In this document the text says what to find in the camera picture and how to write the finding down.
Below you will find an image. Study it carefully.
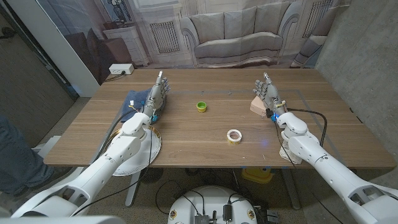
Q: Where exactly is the person in blue jeans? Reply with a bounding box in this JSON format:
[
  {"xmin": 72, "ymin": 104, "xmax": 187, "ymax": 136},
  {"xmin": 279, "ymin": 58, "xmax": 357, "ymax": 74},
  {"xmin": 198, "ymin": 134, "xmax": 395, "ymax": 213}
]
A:
[{"xmin": 0, "ymin": 114, "xmax": 55, "ymax": 197}]

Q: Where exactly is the printed sofa room backdrop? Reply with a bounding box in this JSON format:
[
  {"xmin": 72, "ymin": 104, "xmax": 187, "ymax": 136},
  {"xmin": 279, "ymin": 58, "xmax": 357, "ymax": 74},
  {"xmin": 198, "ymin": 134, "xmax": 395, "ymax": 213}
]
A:
[{"xmin": 35, "ymin": 0, "xmax": 352, "ymax": 85}]

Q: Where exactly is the black power strip cable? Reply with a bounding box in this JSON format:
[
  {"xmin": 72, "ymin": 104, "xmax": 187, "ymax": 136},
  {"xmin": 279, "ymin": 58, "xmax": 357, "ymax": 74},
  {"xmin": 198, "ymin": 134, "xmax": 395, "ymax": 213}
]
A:
[{"xmin": 104, "ymin": 70, "xmax": 127, "ymax": 83}]

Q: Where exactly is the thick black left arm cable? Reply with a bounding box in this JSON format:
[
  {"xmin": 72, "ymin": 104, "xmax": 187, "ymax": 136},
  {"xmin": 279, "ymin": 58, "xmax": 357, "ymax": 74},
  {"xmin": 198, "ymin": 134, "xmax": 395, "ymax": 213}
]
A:
[{"xmin": 91, "ymin": 108, "xmax": 139, "ymax": 164}]

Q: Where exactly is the gold-rimmed white paper plate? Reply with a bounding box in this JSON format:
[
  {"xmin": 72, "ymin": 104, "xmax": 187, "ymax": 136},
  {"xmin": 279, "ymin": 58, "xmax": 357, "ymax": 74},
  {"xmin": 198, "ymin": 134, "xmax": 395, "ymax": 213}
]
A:
[{"xmin": 101, "ymin": 124, "xmax": 162, "ymax": 177}]

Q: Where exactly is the black round floor object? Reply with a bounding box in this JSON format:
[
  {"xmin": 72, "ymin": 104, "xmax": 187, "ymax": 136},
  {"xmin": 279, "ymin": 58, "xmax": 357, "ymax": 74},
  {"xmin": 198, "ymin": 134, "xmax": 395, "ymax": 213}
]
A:
[{"xmin": 139, "ymin": 167, "xmax": 164, "ymax": 184}]

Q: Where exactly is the blue terry towel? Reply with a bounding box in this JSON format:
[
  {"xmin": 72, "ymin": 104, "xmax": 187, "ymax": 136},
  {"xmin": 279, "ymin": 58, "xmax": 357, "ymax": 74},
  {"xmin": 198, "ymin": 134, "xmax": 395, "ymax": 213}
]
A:
[{"xmin": 120, "ymin": 88, "xmax": 167, "ymax": 123}]

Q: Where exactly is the yellow floor object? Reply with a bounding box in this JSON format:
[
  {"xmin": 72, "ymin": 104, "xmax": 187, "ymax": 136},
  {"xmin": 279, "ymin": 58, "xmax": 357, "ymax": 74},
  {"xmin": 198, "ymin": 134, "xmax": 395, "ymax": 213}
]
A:
[{"xmin": 241, "ymin": 167, "xmax": 274, "ymax": 184}]

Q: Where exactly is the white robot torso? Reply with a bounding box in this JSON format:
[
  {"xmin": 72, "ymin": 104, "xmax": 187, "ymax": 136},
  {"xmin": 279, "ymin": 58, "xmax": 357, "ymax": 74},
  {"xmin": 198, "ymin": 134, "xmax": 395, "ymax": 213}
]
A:
[{"xmin": 167, "ymin": 185, "xmax": 258, "ymax": 224}]

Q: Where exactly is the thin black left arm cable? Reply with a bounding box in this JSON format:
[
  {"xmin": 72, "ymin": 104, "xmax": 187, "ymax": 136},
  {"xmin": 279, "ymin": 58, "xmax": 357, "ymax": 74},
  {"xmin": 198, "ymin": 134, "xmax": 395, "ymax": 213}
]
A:
[{"xmin": 72, "ymin": 124, "xmax": 154, "ymax": 217}]

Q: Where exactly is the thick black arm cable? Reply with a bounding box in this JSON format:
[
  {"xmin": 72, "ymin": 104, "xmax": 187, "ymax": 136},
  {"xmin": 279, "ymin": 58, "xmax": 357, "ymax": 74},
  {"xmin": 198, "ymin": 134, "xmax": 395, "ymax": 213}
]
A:
[
  {"xmin": 285, "ymin": 108, "xmax": 328, "ymax": 147},
  {"xmin": 91, "ymin": 108, "xmax": 139, "ymax": 164}
]

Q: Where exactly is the white power strip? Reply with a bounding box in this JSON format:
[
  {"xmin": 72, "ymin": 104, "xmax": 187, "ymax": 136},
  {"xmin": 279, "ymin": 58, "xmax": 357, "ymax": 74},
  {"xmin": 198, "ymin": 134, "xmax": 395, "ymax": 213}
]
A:
[{"xmin": 108, "ymin": 63, "xmax": 135, "ymax": 75}]

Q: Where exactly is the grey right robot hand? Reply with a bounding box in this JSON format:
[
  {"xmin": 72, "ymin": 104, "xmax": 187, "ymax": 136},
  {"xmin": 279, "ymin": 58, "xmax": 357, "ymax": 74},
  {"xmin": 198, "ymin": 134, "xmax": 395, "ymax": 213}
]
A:
[{"xmin": 253, "ymin": 72, "xmax": 287, "ymax": 118}]

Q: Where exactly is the white tape roll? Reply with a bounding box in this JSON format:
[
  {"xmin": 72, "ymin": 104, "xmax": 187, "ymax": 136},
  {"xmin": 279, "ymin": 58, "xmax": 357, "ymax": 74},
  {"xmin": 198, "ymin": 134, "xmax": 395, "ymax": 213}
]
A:
[{"xmin": 226, "ymin": 129, "xmax": 243, "ymax": 145}]

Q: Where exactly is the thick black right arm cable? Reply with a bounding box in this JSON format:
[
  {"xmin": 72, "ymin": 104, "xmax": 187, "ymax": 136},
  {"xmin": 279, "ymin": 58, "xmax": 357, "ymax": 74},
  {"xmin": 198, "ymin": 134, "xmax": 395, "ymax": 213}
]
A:
[{"xmin": 285, "ymin": 108, "xmax": 328, "ymax": 147}]

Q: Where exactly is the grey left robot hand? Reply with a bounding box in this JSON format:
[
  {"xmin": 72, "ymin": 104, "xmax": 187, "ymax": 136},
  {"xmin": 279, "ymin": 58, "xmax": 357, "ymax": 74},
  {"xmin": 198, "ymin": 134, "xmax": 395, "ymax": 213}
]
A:
[{"xmin": 141, "ymin": 70, "xmax": 171, "ymax": 124}]

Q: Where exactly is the black door handle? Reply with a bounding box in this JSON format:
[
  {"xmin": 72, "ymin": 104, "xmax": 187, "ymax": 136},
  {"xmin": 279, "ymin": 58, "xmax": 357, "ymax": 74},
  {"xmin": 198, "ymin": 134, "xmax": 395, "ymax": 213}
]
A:
[{"xmin": 0, "ymin": 27, "xmax": 16, "ymax": 40}]

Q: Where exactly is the grey table leg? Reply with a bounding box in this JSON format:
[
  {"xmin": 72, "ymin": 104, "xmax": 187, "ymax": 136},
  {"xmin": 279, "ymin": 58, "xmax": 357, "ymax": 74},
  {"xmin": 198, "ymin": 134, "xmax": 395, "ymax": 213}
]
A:
[
  {"xmin": 281, "ymin": 167, "xmax": 302, "ymax": 211},
  {"xmin": 124, "ymin": 169, "xmax": 142, "ymax": 208}
]

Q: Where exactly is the white paper napkin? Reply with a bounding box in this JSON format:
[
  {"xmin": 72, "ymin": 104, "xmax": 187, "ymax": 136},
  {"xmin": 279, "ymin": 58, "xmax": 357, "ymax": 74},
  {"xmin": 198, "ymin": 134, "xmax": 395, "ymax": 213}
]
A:
[{"xmin": 279, "ymin": 130, "xmax": 304, "ymax": 165}]

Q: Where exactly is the white robot chest cover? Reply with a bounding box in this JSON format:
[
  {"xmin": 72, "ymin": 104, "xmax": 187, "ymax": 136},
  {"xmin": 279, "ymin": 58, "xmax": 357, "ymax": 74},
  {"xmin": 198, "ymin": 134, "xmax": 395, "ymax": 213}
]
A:
[{"xmin": 0, "ymin": 215, "xmax": 127, "ymax": 224}]

